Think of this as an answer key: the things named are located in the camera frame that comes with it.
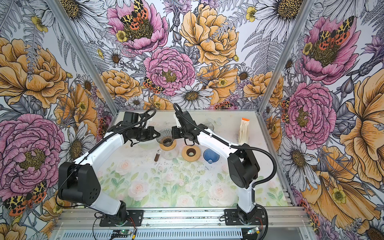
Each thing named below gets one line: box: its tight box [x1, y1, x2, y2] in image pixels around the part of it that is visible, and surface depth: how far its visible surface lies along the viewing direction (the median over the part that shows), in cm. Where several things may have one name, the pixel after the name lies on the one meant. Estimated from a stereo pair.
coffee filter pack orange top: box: [238, 117, 250, 145], surface depth 102 cm
